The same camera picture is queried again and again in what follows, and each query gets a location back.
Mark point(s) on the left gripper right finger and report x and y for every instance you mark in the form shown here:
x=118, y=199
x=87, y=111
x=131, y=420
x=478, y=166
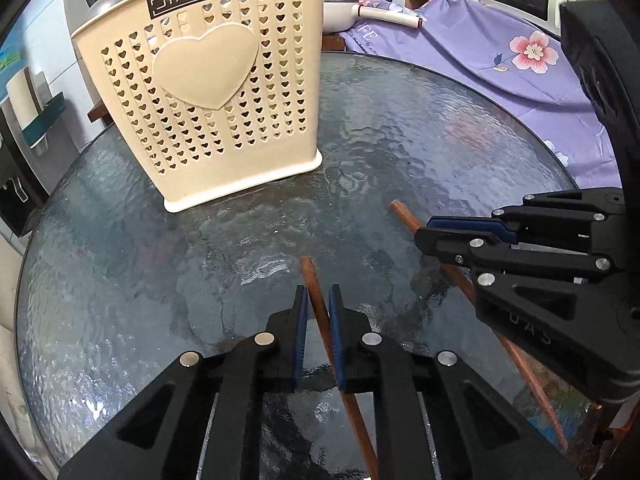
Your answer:
x=350, y=326

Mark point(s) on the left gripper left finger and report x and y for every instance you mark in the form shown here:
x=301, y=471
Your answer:
x=284, y=368

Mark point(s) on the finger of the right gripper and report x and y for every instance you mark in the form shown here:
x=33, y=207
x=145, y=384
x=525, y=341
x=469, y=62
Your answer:
x=473, y=224
x=450, y=247

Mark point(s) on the brown wooden chopstick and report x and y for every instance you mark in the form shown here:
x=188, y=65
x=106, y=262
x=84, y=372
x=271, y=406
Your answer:
x=458, y=277
x=330, y=341

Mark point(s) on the purple floral cloth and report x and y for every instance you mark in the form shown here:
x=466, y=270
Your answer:
x=511, y=62

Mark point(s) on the round glass table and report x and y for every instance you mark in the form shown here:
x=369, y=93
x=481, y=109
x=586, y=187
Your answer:
x=114, y=287

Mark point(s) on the cream plastic utensil holder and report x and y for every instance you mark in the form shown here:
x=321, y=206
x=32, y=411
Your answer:
x=211, y=96

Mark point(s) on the cream frying pan with lid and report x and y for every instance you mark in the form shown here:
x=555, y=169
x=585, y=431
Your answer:
x=341, y=15

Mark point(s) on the water dispenser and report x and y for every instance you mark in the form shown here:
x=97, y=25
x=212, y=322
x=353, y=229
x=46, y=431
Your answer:
x=22, y=194

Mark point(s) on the paper cup dispenser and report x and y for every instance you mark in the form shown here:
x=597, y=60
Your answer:
x=35, y=108

